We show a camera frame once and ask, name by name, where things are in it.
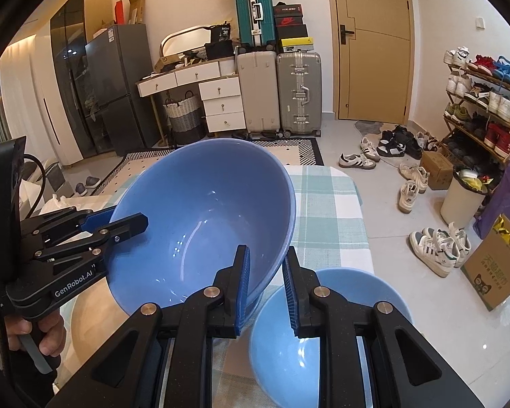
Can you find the silver suitcase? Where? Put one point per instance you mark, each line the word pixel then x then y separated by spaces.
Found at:
pixel 299 93

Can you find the small open cardboard box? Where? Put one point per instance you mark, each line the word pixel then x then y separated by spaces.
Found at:
pixel 168 63

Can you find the black red-logo shoe box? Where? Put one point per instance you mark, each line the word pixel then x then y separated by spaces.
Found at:
pixel 289 22

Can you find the large cream plate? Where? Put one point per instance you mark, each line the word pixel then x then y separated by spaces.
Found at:
pixel 89 327

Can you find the black white-label shoe box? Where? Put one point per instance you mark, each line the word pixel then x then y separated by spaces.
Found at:
pixel 288 9

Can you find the red box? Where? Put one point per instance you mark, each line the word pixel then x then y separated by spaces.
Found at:
pixel 120 12

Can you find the collection of colourful shoes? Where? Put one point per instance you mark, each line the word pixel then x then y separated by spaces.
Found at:
pixel 503 68

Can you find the black glass cabinet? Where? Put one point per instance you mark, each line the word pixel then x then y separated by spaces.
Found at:
pixel 72 72

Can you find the light blue bowl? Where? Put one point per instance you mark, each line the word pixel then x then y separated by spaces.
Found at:
pixel 276 348

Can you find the white crumpled plastic sheet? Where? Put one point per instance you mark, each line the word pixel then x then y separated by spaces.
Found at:
pixel 63 202

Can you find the wooden door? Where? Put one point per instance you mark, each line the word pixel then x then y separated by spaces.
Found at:
pixel 374 72

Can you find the large blue bowl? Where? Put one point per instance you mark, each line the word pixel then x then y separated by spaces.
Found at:
pixel 204 204

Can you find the beige suitcase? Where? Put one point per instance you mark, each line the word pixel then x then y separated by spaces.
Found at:
pixel 257 93

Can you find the person's left hand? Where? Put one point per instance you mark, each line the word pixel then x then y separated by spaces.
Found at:
pixel 53 335

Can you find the white wardrobe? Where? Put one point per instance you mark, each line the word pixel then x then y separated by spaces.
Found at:
pixel 38 93

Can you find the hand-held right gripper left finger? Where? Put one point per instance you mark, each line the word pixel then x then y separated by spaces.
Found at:
pixel 242 289

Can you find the teal suitcase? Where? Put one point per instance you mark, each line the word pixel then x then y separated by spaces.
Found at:
pixel 255 12

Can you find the black bag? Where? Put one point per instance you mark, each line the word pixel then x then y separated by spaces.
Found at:
pixel 219 42

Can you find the grey door mat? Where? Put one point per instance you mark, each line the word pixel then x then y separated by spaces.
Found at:
pixel 367 126

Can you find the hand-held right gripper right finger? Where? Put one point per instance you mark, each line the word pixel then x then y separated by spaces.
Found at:
pixel 290 297

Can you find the oval mirror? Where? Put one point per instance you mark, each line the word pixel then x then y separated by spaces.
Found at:
pixel 182 36

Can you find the white dressing table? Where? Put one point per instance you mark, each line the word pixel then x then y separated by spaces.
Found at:
pixel 221 106

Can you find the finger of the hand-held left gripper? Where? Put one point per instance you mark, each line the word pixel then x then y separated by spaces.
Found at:
pixel 129 225
pixel 95 222

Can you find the yellow black shoe box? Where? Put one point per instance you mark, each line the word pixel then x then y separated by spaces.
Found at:
pixel 297 45

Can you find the large printed cardboard box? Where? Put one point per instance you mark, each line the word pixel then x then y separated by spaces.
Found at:
pixel 493 272

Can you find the plain black shoe box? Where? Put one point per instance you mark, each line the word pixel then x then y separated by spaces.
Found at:
pixel 292 32

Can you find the flat cardboard box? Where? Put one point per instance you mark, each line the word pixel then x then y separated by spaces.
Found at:
pixel 137 8

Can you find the yellow packet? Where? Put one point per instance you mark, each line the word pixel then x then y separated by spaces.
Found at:
pixel 505 231

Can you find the plain brown cardboard box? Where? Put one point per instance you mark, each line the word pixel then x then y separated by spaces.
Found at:
pixel 437 170

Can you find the woven laundry basket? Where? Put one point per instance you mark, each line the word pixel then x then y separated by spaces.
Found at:
pixel 185 114

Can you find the group of scattered sneakers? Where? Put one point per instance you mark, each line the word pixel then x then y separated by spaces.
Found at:
pixel 433 250

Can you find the dark grey refrigerator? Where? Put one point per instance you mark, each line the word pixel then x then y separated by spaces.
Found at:
pixel 123 93

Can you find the white trash bin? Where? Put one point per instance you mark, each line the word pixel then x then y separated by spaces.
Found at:
pixel 459 204

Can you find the grey slipper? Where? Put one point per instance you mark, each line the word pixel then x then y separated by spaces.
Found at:
pixel 81 189
pixel 94 182

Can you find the gold shoe rack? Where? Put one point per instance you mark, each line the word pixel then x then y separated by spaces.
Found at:
pixel 471 73

